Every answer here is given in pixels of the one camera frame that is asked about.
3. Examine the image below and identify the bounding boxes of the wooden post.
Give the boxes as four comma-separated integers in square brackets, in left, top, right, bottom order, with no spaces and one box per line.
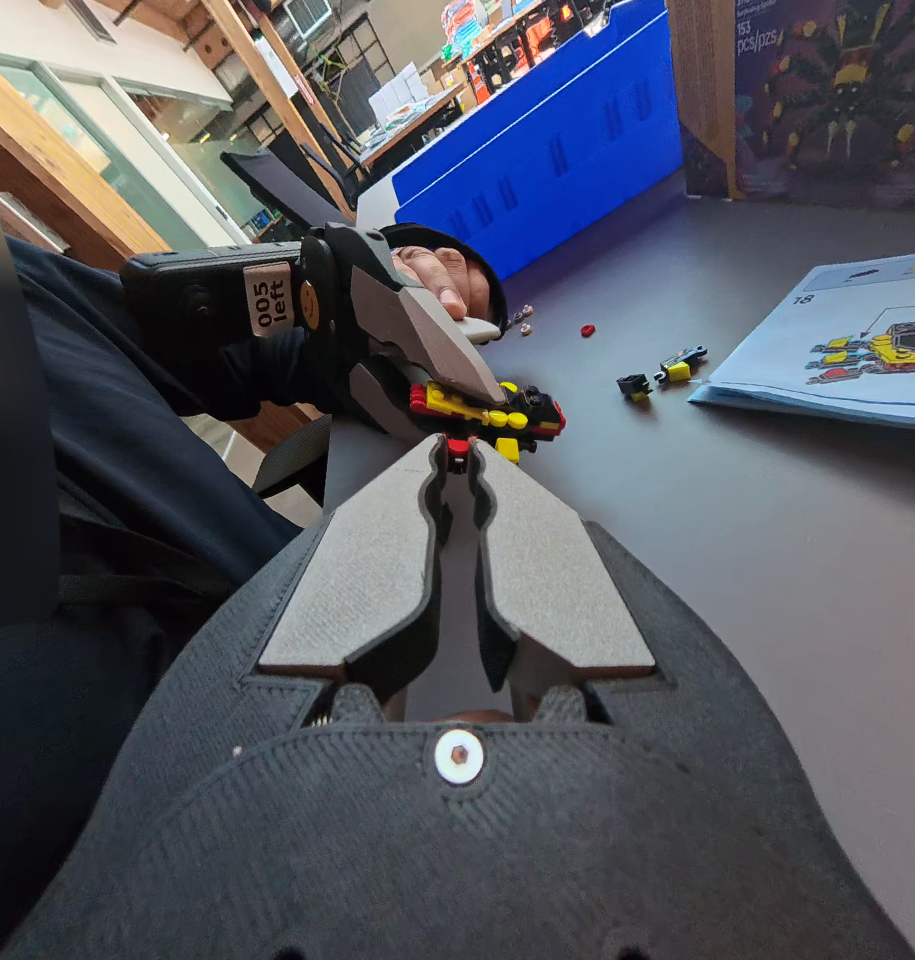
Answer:
[202,0,357,219]

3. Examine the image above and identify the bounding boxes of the long black yellow lego piece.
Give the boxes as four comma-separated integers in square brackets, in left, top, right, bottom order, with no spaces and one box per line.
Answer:
[658,344,710,384]

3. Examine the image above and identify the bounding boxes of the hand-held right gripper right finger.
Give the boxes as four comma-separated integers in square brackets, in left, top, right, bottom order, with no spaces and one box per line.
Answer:
[468,441,657,714]

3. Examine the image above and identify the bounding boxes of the black office chair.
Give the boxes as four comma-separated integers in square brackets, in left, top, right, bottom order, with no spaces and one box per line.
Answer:
[219,112,369,230]

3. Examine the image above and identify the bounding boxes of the light blue instruction booklet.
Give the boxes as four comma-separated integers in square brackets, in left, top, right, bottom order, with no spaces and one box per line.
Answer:
[687,251,915,432]

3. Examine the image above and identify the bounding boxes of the person's left forearm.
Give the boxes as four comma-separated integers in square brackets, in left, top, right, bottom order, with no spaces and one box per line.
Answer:
[157,326,350,421]

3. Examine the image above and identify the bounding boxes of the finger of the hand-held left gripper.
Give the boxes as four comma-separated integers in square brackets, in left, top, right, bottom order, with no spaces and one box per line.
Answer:
[348,266,507,408]
[347,356,432,444]

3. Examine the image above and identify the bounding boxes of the black yellow red lego model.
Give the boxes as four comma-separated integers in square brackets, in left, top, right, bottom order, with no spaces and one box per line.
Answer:
[407,378,568,475]

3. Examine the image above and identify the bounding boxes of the person's left hand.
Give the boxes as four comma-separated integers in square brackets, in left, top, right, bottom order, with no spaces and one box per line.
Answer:
[390,246,474,320]

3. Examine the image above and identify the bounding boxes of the blue plastic bin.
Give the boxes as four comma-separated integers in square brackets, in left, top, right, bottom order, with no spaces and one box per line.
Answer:
[391,0,685,283]

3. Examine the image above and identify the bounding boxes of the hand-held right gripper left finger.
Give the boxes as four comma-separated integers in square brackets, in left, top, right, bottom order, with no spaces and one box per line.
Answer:
[256,433,453,710]

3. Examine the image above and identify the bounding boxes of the purple yellow lego box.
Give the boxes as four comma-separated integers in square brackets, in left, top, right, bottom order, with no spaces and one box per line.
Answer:
[667,0,915,210]

